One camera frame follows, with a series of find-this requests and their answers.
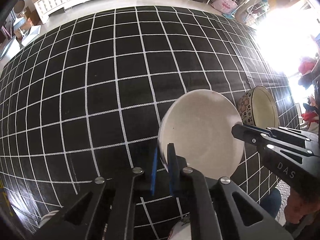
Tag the floral patterned bowl gold rim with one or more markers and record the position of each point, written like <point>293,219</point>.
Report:
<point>257,107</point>

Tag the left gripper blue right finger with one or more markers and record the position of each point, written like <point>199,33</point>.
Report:
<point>176,164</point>

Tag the pink gift bag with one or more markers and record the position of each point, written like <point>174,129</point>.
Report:
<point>225,6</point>

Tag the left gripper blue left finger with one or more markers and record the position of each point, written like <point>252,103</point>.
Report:
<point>154,171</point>

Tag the white dustpan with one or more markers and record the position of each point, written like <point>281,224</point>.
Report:
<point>31,34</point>

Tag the right hand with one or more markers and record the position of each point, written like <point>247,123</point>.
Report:
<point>297,207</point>

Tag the white bowl red emblem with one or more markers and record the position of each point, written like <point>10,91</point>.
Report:
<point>181,230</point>

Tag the white bowl pink flowers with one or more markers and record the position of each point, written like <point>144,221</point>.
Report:
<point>199,124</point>

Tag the black white grid tablecloth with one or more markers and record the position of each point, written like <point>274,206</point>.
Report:
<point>88,96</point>

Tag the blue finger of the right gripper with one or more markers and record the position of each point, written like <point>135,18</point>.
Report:
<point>291,143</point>
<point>280,131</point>

